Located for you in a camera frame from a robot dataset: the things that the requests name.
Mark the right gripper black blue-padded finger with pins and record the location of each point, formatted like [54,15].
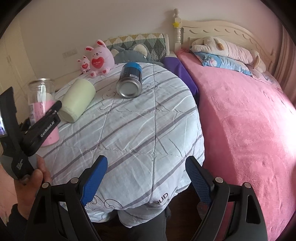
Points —
[58,212]
[246,221]

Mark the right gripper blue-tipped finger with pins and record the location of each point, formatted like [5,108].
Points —
[9,123]

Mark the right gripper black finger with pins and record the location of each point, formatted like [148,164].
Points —
[36,135]

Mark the clear jar with pink paper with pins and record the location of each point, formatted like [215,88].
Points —
[41,96]

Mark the pale green cup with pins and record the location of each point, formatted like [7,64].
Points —
[76,100]

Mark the person's left hand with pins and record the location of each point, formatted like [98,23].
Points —
[26,190]

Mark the cream wardrobe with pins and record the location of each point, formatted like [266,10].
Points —
[16,70]

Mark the cream folded board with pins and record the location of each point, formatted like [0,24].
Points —
[63,80]

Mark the small pink bunny plush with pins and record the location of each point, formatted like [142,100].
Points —
[84,64]

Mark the pink fleece blanket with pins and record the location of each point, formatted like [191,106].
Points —
[249,132]

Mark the large pink bunny plush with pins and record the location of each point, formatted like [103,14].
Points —
[101,59]

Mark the blue metal can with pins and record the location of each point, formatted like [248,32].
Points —
[129,84]

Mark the striped light blue quilt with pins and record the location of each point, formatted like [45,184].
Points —
[146,141]

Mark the grey plush toy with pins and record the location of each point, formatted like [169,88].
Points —
[137,53]

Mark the green patchwork pillow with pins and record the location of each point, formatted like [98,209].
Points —
[156,43]

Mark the blue cartoon pillow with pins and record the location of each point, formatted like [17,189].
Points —
[211,60]

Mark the purple sheet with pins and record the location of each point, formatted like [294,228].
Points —
[174,65]

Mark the long pink white plush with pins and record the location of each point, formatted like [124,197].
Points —
[220,47]

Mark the cream wooden headboard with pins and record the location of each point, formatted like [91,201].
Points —
[187,31]

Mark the wall outlet plate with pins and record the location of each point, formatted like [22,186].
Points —
[69,53]

